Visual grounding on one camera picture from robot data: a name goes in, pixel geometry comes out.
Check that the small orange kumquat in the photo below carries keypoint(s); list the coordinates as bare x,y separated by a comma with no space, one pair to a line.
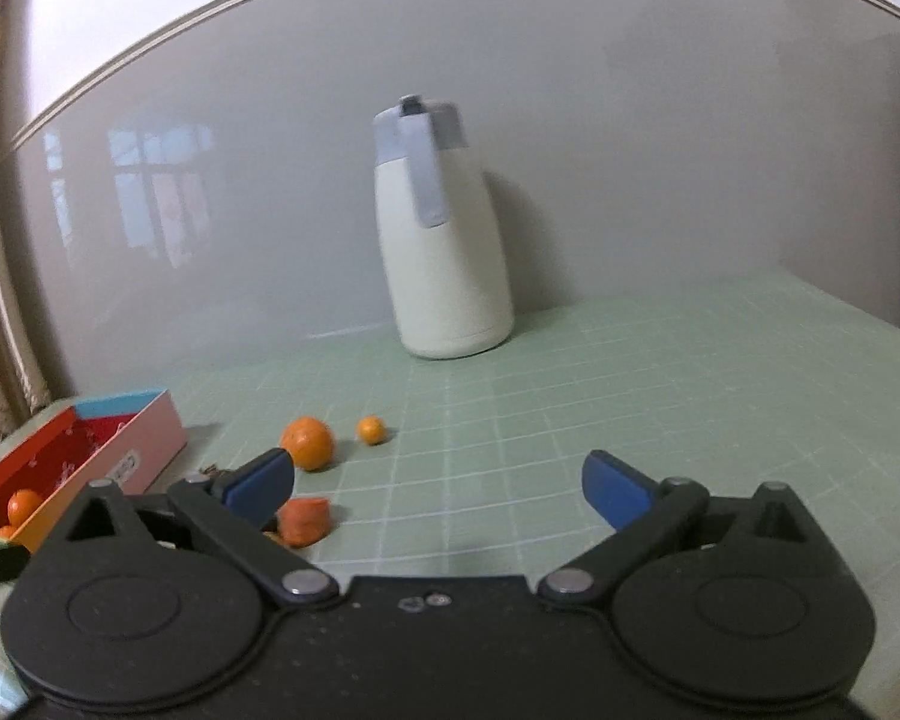
371,430

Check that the red cardboard box blue edge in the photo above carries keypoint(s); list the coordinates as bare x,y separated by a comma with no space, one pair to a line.
131,435

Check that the large orange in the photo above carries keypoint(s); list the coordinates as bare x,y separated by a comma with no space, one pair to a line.
309,444

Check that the orange persimmon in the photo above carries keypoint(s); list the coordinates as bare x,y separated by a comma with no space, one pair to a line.
305,521

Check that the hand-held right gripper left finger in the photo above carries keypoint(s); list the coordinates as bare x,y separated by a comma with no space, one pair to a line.
259,486

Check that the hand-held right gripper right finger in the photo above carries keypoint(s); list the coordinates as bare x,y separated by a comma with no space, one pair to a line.
615,487

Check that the green grid table mat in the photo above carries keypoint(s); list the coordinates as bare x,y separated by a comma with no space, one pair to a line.
570,390

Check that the white thermos jug grey lid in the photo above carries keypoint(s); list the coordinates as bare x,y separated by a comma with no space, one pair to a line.
450,262

